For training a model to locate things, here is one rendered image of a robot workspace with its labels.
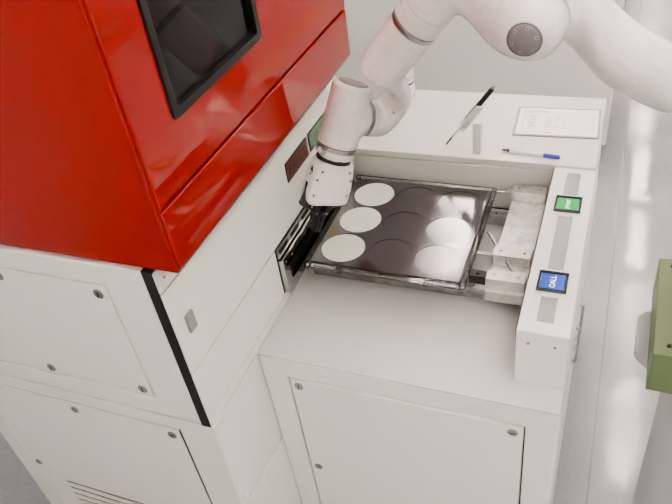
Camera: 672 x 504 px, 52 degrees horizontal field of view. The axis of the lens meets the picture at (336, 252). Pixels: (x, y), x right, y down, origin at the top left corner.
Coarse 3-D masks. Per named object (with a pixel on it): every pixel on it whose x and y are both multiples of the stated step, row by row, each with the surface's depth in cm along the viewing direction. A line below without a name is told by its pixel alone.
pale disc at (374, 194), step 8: (368, 184) 179; (376, 184) 179; (384, 184) 178; (360, 192) 177; (368, 192) 176; (376, 192) 176; (384, 192) 176; (392, 192) 175; (360, 200) 174; (368, 200) 174; (376, 200) 173; (384, 200) 173
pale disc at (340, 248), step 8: (328, 240) 163; (336, 240) 163; (344, 240) 162; (352, 240) 162; (360, 240) 162; (328, 248) 161; (336, 248) 160; (344, 248) 160; (352, 248) 160; (360, 248) 159; (328, 256) 158; (336, 256) 158; (344, 256) 158; (352, 256) 157
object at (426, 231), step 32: (352, 192) 177; (416, 192) 174; (448, 192) 172; (480, 192) 170; (384, 224) 165; (416, 224) 164; (448, 224) 162; (320, 256) 159; (384, 256) 156; (416, 256) 155; (448, 256) 153
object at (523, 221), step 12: (516, 204) 168; (528, 204) 167; (540, 204) 167; (516, 216) 164; (528, 216) 164; (540, 216) 163; (504, 228) 161; (516, 228) 161; (528, 228) 160; (504, 240) 158; (516, 240) 157; (528, 240) 157; (492, 300) 147; (504, 300) 146; (516, 300) 145
